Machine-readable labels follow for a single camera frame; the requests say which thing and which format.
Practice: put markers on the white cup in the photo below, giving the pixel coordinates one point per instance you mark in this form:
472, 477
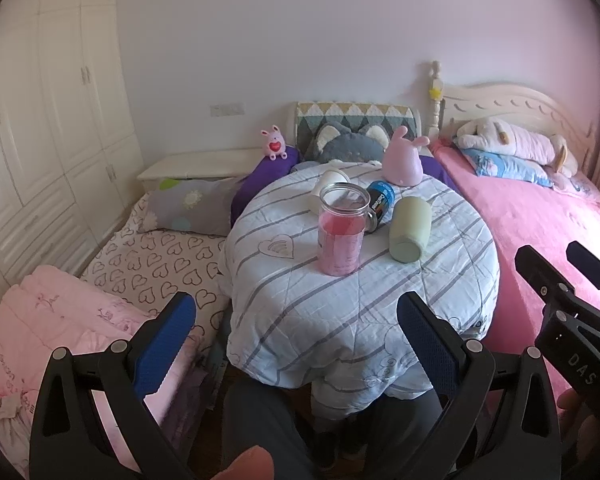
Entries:
327, 185

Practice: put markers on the cream nightstand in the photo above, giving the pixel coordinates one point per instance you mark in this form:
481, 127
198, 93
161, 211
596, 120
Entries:
195, 165

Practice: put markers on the pink bunny plush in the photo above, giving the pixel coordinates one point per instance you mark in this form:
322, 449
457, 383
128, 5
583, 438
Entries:
402, 162

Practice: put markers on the person's left hand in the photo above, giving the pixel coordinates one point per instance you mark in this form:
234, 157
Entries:
250, 465

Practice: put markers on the heart print bed sheet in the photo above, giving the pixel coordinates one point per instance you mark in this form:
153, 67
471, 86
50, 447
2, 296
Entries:
155, 265

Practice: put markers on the blue printed pillow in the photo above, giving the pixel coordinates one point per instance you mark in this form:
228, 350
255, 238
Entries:
505, 167

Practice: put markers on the grey cat pillow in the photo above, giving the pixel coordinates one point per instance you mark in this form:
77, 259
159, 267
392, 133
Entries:
347, 145

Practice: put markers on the striped white quilt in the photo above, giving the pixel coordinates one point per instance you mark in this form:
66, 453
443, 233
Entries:
330, 320

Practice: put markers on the cream wardrobe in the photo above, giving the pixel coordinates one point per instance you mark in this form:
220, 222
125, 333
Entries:
50, 110

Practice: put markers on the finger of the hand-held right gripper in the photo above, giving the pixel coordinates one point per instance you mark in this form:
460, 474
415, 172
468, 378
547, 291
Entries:
542, 277
592, 262

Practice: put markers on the blue can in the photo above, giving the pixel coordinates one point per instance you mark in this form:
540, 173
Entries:
381, 205

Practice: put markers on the pink bedspread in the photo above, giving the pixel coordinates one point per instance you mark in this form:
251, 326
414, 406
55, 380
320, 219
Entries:
530, 225

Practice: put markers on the person's grey trouser legs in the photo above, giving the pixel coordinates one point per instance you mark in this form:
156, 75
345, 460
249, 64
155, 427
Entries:
275, 430

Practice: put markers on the cream wooden bed headboard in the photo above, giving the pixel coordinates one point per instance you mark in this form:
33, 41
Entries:
510, 100

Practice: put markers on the person's right hand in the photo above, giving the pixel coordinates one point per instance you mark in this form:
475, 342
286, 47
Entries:
577, 415

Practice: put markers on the grey flower pillow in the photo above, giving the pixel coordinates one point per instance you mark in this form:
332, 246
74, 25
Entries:
190, 205

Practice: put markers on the yellow star sticker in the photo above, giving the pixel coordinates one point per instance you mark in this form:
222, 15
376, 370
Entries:
435, 92

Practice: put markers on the diamond pattern headboard cover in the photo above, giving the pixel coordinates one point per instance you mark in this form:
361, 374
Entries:
355, 112

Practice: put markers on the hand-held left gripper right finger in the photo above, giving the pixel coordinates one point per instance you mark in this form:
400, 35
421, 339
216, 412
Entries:
430, 345

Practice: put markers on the green cup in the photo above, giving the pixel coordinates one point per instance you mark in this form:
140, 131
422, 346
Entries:
410, 230

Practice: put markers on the folded pink blanket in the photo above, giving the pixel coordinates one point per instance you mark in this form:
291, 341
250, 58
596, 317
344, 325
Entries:
35, 340

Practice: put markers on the long white pink plush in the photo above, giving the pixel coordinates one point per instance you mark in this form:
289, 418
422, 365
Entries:
515, 142

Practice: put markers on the small pink plush toy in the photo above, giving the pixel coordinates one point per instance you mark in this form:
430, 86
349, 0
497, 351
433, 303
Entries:
275, 145

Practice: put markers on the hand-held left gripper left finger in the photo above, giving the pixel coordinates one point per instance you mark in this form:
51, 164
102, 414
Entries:
164, 342

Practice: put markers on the glass mug with pink liquid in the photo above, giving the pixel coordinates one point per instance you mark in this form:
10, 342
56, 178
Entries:
341, 232

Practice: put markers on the purple cushion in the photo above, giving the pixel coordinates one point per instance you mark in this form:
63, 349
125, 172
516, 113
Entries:
257, 182

